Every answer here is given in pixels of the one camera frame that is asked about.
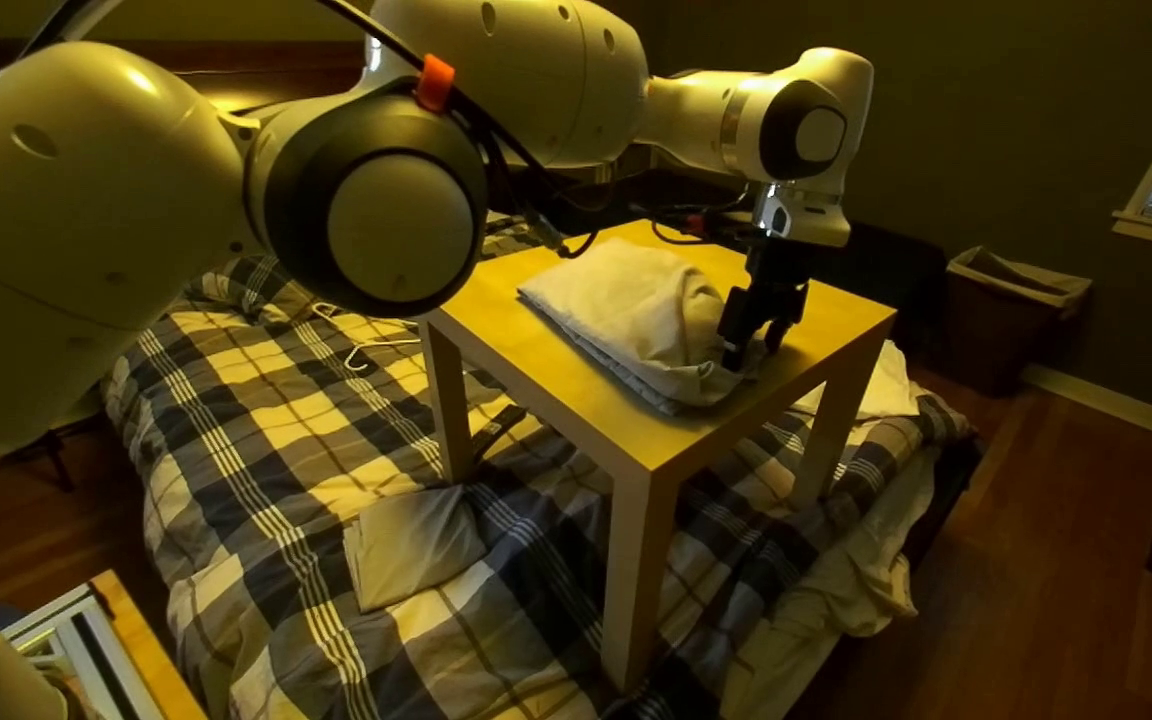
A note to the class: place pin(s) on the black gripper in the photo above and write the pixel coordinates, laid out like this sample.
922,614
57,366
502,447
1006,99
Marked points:
769,285

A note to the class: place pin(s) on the white bed sheet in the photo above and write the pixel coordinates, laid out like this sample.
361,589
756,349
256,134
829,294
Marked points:
630,314

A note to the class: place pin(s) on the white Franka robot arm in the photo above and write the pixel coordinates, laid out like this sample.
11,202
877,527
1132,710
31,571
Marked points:
71,225

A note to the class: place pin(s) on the white fabric at bed edge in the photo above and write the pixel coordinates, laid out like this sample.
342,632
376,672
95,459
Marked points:
842,585

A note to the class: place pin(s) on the small white pillow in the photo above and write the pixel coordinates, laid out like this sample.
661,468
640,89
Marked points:
888,386

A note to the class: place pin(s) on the black futon mattress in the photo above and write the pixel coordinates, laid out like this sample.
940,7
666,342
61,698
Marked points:
898,285

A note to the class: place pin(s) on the wooden side table white legs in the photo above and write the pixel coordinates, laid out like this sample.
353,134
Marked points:
640,532

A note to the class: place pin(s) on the brown open storage basket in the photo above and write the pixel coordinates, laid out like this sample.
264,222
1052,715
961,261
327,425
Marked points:
1019,320

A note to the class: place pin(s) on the white baseboard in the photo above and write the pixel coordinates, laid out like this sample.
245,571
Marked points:
1111,404

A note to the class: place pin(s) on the white cloth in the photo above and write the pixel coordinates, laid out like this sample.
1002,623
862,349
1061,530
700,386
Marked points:
416,544

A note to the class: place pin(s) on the plaid checkered comforter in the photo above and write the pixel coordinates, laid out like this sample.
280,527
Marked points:
256,453

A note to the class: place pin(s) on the wooden board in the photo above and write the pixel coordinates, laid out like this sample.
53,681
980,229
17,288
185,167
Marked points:
149,653

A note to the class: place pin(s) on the framed flat panel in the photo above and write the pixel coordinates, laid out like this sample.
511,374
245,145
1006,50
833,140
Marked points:
80,653

